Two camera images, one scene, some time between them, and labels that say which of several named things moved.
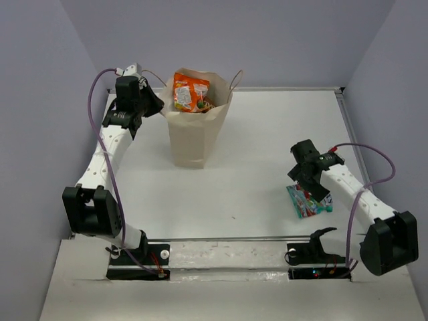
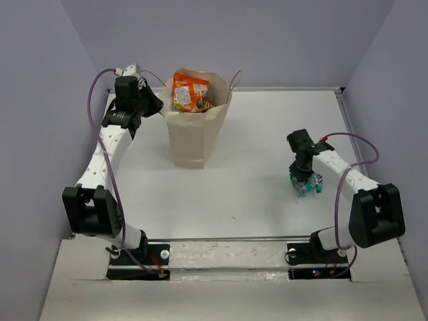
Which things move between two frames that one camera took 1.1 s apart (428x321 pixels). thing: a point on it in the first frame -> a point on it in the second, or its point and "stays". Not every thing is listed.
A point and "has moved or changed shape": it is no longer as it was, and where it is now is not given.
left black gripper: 157,103 stays
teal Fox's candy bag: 305,204 has moved or changed shape
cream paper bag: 194,136 stays
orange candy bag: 188,93 stays
